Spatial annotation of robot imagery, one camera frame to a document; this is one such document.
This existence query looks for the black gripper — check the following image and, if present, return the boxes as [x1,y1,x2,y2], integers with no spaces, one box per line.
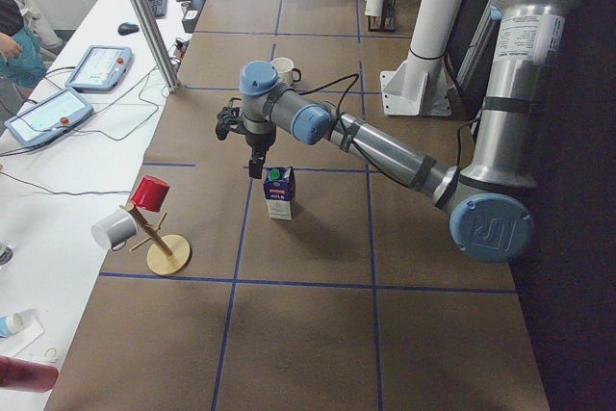
[244,131,275,178]

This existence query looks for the blue white milk carton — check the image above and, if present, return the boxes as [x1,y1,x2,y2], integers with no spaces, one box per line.
[263,166,295,220]

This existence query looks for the white smiley face mug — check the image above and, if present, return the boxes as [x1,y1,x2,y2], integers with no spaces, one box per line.
[270,57,302,86]

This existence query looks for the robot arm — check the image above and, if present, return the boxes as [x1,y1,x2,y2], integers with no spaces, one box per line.
[231,0,582,263]

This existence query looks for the red cup on tree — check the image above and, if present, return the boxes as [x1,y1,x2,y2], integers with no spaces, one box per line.
[130,175,169,213]

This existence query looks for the white cup on tree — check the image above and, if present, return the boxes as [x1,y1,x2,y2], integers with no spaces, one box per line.
[91,209,138,250]

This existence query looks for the white ribbed cup on rack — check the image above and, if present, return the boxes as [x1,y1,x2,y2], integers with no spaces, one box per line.
[364,0,385,17]

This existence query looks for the wooden mug tree stand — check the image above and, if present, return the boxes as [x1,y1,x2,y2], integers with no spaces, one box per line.
[121,202,192,276]

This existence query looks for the far teach pendant tablet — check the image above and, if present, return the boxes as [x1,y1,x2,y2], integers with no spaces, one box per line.
[65,45,133,92]

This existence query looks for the teach pendant tablet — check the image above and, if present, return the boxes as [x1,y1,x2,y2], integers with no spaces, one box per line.
[65,45,133,92]
[5,89,93,147]

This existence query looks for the black computer mouse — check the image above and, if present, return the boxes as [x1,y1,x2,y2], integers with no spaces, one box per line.
[117,22,140,36]

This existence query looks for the near teach pendant tablet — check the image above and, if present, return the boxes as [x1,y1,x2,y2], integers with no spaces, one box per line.
[5,89,93,147]

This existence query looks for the person at desk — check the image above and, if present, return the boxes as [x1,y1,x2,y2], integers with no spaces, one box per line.
[1,0,47,96]

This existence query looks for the small lying bottle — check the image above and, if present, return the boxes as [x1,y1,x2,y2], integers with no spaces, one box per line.
[0,313,24,339]

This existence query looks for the red thermos bottle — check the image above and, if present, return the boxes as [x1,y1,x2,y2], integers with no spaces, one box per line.
[1,356,59,393]

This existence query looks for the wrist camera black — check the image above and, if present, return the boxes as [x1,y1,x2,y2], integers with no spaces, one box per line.
[215,97,242,141]

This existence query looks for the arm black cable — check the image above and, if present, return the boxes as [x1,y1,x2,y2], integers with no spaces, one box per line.
[293,72,482,171]

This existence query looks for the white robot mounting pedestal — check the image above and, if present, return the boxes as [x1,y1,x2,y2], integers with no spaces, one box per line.
[380,0,462,116]

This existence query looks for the aluminium frame post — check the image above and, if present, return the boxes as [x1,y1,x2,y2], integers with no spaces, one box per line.
[130,0,179,93]

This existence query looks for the black wire cup rack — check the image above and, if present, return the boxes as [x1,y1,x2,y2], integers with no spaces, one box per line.
[365,0,397,33]

